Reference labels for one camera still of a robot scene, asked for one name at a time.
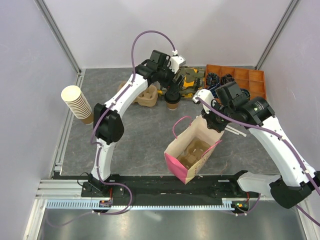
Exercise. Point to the camouflage folded cloth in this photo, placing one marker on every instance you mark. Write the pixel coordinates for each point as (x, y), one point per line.
(194, 81)

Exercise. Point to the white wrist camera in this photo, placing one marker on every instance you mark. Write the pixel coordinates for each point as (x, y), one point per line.
(204, 97)
(176, 61)

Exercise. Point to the stack of paper cups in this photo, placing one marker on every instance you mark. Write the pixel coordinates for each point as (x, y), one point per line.
(74, 98)

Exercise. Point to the beige pink paper bag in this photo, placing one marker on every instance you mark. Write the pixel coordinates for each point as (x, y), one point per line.
(196, 128)

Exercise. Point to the white wrapped straw left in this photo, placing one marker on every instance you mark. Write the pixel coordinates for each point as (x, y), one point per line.
(231, 131)

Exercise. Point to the white wrapped straw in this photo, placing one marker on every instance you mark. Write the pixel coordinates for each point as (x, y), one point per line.
(240, 133)
(231, 131)

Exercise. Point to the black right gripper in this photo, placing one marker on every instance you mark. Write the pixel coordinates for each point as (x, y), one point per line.
(211, 123)

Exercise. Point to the blue striped rolled tie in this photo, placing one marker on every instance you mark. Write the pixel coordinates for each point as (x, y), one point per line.
(212, 89)

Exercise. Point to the brown pulp cup carrier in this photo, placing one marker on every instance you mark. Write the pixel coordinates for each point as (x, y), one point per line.
(193, 153)
(147, 96)

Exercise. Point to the slotted grey cable duct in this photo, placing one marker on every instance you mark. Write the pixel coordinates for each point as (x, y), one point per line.
(89, 204)

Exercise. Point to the dark patterned rolled tie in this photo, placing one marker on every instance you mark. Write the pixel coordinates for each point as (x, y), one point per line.
(227, 78)

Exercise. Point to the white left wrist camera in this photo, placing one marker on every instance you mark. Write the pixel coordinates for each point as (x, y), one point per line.
(176, 61)

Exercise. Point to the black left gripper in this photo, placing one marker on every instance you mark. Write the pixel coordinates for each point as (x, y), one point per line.
(170, 84)

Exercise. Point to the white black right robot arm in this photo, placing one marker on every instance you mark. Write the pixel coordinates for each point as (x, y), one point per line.
(296, 179)

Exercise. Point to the brown paper coffee cup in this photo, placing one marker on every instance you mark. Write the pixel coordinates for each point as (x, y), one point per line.
(172, 105)

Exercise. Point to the white wrapped straw right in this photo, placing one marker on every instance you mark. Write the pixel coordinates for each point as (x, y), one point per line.
(240, 133)

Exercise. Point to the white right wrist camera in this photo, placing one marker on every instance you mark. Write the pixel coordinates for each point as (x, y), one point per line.
(204, 97)

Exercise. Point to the orange wooden divided tray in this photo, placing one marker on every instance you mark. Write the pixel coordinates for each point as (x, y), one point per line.
(249, 79)

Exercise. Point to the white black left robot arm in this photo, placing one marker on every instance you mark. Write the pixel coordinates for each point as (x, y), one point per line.
(108, 127)

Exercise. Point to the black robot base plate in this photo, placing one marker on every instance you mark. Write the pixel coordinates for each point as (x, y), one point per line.
(167, 189)

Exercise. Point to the dark blue rolled tie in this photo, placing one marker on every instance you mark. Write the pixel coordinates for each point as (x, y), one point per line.
(212, 79)

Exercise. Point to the black plastic cup lid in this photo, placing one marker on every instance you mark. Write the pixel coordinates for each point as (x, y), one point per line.
(172, 97)

